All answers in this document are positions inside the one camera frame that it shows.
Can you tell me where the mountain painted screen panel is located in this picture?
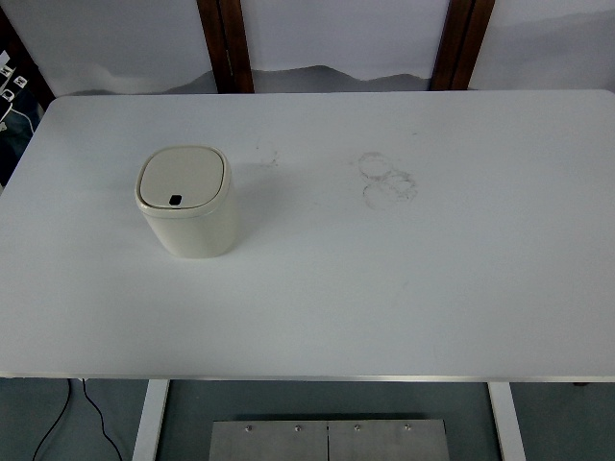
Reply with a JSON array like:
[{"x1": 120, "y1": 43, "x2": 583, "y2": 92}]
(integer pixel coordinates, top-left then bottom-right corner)
[
  {"x1": 467, "y1": 0, "x2": 615, "y2": 93},
  {"x1": 0, "y1": 0, "x2": 220, "y2": 98},
  {"x1": 241, "y1": 0, "x2": 452, "y2": 94}
]

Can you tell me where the dark brown wooden screen post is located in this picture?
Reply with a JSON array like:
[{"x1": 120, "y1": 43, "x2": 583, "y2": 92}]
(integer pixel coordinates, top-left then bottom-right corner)
[
  {"x1": 429, "y1": 0, "x2": 497, "y2": 92},
  {"x1": 196, "y1": 0, "x2": 256, "y2": 94}
]

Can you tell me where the thin black cable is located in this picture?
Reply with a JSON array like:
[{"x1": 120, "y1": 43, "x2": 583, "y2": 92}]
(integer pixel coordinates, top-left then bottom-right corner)
[
  {"x1": 32, "y1": 378, "x2": 75, "y2": 461},
  {"x1": 81, "y1": 378, "x2": 124, "y2": 461}
]

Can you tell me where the dark brown slanted wooden frame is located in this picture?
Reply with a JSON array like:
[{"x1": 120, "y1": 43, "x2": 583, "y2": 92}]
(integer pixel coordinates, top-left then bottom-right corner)
[{"x1": 0, "y1": 8, "x2": 58, "y2": 102}]

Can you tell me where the white table leg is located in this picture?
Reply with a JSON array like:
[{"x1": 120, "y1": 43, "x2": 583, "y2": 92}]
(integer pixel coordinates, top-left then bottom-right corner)
[
  {"x1": 131, "y1": 379, "x2": 171, "y2": 461},
  {"x1": 486, "y1": 381, "x2": 529, "y2": 461}
]

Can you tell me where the white power strip with plugs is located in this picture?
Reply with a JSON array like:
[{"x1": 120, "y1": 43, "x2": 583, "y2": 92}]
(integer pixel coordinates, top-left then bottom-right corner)
[{"x1": 0, "y1": 51, "x2": 28, "y2": 105}]

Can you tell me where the grey metal plate with screws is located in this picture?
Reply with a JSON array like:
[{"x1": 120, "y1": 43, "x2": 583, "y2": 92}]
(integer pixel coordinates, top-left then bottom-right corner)
[{"x1": 208, "y1": 419, "x2": 451, "y2": 461}]

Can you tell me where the thin white cable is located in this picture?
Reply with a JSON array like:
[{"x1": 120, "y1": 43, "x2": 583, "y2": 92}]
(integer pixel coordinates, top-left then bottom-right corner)
[{"x1": 0, "y1": 101, "x2": 38, "y2": 134}]

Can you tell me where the cream plastic lidded trash bin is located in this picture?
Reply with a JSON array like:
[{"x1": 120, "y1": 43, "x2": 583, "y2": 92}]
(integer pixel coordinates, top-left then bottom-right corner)
[{"x1": 134, "y1": 143, "x2": 241, "y2": 260}]

